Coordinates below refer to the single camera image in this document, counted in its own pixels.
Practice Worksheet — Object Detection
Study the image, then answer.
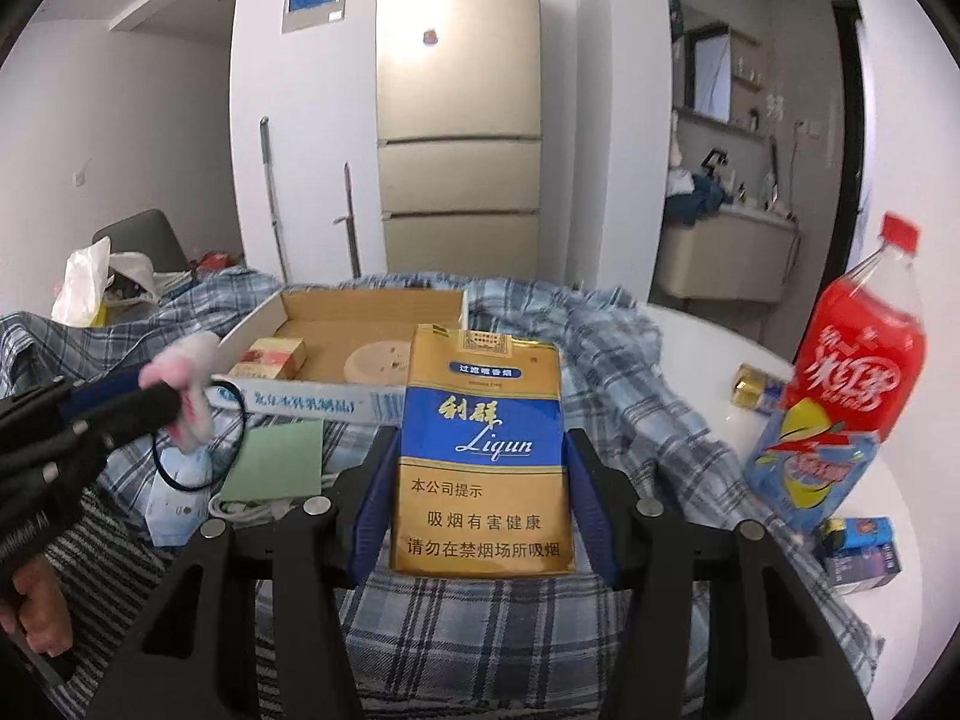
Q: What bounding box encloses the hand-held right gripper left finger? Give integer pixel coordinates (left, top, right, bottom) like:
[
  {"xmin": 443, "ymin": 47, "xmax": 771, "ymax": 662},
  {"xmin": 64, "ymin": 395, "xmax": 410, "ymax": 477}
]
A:
[{"xmin": 90, "ymin": 426, "xmax": 402, "ymax": 720}]

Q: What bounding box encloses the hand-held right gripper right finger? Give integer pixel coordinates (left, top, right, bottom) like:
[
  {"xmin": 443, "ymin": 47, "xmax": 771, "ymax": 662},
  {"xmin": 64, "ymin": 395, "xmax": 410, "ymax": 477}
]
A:
[{"xmin": 562, "ymin": 427, "xmax": 875, "ymax": 720}]

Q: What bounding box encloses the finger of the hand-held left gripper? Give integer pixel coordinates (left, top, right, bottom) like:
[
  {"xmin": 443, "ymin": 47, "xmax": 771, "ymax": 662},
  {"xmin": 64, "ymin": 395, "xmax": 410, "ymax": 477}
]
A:
[
  {"xmin": 75, "ymin": 382, "xmax": 185, "ymax": 452},
  {"xmin": 60, "ymin": 367, "xmax": 162, "ymax": 421}
]

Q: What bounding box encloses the black hair tie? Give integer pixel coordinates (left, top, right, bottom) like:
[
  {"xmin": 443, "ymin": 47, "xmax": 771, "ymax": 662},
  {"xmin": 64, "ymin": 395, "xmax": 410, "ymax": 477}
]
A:
[{"xmin": 152, "ymin": 390, "xmax": 247, "ymax": 494}]

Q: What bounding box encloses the light blue packet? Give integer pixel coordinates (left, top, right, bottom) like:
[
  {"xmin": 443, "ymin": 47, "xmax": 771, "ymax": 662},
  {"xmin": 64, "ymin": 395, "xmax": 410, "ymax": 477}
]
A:
[{"xmin": 146, "ymin": 450, "xmax": 215, "ymax": 545}]

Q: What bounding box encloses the gold cigarette pack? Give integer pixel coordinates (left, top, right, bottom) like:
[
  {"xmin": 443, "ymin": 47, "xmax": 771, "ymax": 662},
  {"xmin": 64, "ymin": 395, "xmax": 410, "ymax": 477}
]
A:
[{"xmin": 390, "ymin": 324, "xmax": 575, "ymax": 578}]

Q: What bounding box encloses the white cable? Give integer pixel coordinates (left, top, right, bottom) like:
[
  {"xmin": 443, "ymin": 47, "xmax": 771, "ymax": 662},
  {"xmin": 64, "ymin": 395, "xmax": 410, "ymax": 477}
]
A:
[{"xmin": 210, "ymin": 495, "xmax": 305, "ymax": 524}]

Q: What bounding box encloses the red cigarette pack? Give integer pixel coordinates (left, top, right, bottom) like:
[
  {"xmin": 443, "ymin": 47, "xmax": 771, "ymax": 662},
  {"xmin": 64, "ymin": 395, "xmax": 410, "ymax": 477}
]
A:
[{"xmin": 229, "ymin": 339, "xmax": 308, "ymax": 380}]

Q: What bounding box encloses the tan round disc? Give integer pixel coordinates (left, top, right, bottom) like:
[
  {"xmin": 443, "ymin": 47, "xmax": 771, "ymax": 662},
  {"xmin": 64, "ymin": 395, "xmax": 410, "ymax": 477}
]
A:
[{"xmin": 343, "ymin": 340, "xmax": 412, "ymax": 389}]

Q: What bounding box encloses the cardboard box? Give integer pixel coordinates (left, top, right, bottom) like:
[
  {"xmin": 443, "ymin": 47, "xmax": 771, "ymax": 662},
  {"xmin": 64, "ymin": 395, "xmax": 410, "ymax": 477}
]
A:
[{"xmin": 212, "ymin": 286, "xmax": 470, "ymax": 425}]

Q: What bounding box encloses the small dark box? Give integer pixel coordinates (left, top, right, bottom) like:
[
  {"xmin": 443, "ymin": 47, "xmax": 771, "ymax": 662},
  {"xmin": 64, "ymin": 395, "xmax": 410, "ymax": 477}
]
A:
[{"xmin": 825, "ymin": 544, "xmax": 901, "ymax": 595}]

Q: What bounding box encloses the person's left hand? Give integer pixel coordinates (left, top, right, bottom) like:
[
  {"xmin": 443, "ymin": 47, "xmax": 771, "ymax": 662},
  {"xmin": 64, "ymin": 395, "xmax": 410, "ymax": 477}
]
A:
[{"xmin": 0, "ymin": 562, "xmax": 76, "ymax": 657}]

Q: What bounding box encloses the white plastic bag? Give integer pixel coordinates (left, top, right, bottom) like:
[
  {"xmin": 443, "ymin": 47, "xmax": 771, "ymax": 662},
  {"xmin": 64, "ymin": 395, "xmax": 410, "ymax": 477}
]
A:
[{"xmin": 51, "ymin": 236, "xmax": 113, "ymax": 327}]

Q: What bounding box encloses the grey striped clothing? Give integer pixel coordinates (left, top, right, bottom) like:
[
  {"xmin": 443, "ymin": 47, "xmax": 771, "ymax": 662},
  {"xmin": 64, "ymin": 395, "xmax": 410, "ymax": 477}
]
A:
[{"xmin": 41, "ymin": 491, "xmax": 177, "ymax": 698}]

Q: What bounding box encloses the grey chair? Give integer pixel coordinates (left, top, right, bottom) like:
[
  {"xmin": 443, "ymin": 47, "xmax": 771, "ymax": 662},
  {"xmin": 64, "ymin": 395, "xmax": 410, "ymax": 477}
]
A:
[{"xmin": 91, "ymin": 210, "xmax": 192, "ymax": 275}]

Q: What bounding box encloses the blue plaid cloth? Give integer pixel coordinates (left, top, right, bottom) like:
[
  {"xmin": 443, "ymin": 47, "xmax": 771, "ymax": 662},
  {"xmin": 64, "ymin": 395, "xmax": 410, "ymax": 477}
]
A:
[{"xmin": 0, "ymin": 266, "xmax": 886, "ymax": 720}]

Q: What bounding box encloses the small gold foil object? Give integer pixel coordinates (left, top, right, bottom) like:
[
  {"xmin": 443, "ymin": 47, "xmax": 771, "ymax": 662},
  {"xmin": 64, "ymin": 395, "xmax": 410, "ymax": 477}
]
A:
[{"xmin": 733, "ymin": 364, "xmax": 787, "ymax": 415}]

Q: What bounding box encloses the small blue yellow packet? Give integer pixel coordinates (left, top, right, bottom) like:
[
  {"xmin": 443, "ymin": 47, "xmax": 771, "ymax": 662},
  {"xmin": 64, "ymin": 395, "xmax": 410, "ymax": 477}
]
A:
[{"xmin": 817, "ymin": 516, "xmax": 895, "ymax": 552}]

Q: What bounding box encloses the beige vanity cabinet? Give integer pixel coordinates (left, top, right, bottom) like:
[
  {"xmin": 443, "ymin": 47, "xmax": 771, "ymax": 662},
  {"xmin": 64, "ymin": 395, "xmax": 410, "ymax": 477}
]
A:
[{"xmin": 652, "ymin": 206, "xmax": 800, "ymax": 305}]

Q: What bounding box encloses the red soda bottle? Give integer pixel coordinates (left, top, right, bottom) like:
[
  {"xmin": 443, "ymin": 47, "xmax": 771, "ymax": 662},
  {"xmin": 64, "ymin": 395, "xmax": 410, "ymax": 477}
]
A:
[{"xmin": 746, "ymin": 212, "xmax": 927, "ymax": 533}]

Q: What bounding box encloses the dark blue towel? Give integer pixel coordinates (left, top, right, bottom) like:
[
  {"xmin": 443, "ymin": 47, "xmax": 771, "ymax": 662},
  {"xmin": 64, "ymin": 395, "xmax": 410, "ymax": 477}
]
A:
[{"xmin": 667, "ymin": 174, "xmax": 732, "ymax": 226}]

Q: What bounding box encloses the gold refrigerator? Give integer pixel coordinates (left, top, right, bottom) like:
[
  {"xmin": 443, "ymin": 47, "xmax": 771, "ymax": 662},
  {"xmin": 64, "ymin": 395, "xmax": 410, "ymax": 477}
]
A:
[{"xmin": 375, "ymin": 0, "xmax": 545, "ymax": 278}]

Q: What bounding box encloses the bathroom mirror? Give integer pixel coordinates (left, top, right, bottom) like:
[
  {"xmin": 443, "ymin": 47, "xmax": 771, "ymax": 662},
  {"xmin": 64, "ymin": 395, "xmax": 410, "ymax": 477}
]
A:
[{"xmin": 690, "ymin": 26, "xmax": 732, "ymax": 121}]

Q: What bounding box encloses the grey mop handle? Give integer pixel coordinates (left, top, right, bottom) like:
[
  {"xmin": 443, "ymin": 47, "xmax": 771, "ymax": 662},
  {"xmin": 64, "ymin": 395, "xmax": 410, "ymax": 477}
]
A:
[{"xmin": 259, "ymin": 118, "xmax": 292, "ymax": 282}]

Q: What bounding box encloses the bathroom wall shelf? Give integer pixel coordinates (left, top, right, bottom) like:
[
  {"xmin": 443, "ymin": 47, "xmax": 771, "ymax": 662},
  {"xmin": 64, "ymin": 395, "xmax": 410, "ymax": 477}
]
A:
[{"xmin": 731, "ymin": 30, "xmax": 773, "ymax": 136}]

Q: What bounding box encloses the black door frame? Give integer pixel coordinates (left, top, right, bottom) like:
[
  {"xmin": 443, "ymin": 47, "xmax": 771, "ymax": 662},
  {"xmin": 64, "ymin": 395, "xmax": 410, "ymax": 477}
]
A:
[{"xmin": 829, "ymin": 0, "xmax": 871, "ymax": 271}]

